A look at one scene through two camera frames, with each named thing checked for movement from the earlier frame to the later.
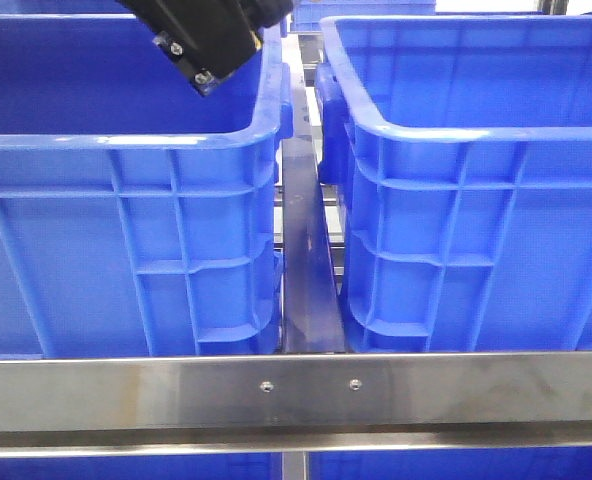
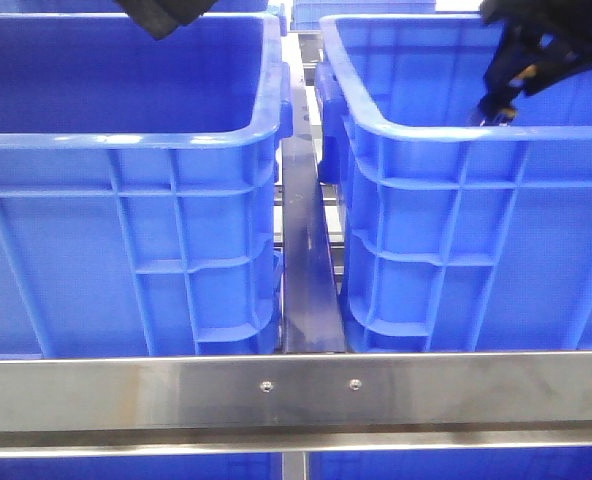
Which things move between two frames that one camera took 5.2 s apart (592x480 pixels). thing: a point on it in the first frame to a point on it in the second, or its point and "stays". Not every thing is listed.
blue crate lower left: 231,466 stays
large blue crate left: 119,211 stays
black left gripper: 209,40 to 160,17
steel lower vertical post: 294,465 stays
